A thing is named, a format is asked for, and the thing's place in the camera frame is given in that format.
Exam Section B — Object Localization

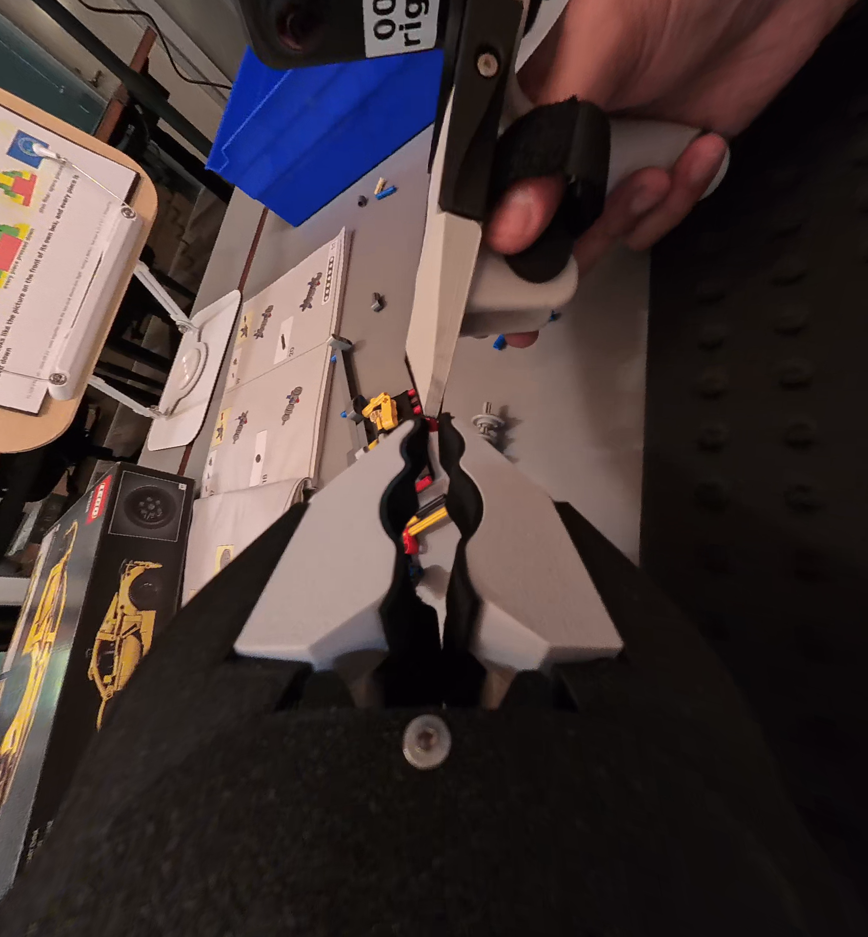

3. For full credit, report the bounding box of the printed instruction sheet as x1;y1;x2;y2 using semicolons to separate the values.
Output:
0;88;142;414

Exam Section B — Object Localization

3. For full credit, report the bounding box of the grey lego axle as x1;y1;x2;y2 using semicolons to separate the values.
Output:
470;401;513;449

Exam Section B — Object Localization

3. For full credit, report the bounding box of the lego instruction booklet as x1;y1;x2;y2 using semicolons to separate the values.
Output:
181;227;350;609

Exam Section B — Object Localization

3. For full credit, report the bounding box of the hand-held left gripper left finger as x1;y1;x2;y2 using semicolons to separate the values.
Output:
235;421;431;705

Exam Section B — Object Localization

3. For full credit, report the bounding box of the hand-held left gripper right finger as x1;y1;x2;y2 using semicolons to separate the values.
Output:
437;416;624;709

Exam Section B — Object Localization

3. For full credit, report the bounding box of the blue plastic bin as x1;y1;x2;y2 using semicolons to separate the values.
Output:
205;44;445;228

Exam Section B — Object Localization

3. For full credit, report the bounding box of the light wooden side table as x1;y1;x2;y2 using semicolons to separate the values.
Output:
0;69;160;455

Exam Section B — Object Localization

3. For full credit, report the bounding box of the person's right hand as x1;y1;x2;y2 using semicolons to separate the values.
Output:
485;0;859;351

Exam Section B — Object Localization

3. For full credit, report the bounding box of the yellow car lego box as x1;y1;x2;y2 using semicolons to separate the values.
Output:
0;461;197;931

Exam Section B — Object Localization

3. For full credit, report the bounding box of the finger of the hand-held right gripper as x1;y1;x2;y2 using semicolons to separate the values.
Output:
404;88;493;418

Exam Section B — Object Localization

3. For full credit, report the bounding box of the partly built lego chassis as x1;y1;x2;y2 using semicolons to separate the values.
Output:
327;335;451;579

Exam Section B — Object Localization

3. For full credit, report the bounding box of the black cable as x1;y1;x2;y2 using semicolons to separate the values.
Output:
79;0;233;92

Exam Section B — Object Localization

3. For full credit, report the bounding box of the black metal rail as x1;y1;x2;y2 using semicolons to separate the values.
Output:
31;0;237;206

